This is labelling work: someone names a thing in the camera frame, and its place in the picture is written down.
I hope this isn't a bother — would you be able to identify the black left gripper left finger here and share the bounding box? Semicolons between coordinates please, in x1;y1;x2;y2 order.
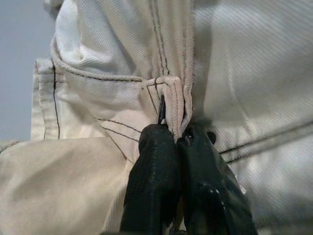
119;123;182;235

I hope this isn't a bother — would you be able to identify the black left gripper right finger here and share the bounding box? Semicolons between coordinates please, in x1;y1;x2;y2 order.
177;123;257;235

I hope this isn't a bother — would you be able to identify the cream white garment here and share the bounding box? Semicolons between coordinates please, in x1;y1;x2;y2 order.
0;0;313;235

